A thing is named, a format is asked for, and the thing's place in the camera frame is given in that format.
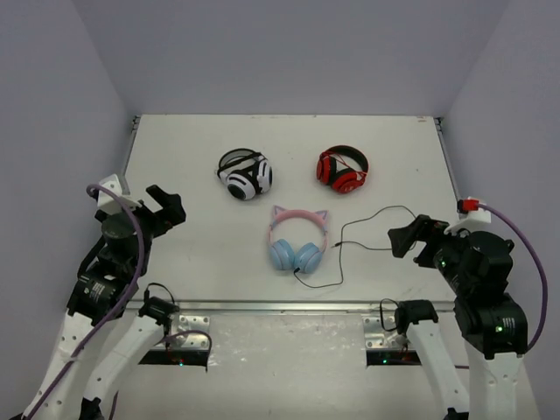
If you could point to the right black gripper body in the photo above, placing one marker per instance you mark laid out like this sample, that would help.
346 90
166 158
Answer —
440 251

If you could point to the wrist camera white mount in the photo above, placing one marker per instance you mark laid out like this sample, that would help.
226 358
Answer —
113 186
471 213

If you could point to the aluminium front table rail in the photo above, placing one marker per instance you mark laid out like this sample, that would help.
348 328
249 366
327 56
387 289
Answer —
281 307

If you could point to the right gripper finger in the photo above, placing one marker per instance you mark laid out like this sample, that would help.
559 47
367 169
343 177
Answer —
402 239
427 224

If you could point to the red black headphones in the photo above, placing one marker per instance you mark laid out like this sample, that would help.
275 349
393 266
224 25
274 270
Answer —
343 168

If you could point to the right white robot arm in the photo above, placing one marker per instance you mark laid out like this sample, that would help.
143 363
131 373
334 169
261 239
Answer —
493 326

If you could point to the white black headphones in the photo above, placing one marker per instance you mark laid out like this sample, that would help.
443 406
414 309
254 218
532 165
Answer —
245 173

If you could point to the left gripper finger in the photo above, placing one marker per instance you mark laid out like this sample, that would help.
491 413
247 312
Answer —
156 193
172 210

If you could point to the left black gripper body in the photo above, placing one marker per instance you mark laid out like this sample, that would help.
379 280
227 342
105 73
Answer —
154 216

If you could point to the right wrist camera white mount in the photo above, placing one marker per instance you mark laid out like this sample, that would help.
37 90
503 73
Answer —
471 213

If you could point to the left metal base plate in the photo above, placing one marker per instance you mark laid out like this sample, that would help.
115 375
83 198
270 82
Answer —
190 332

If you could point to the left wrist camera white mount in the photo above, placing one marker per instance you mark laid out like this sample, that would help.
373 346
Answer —
113 186

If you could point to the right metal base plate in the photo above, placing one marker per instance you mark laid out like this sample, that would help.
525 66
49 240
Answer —
377 338

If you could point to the metal base plate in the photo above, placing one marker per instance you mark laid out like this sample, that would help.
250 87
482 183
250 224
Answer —
190 332
377 338

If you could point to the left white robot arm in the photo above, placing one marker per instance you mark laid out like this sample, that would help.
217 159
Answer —
94 350

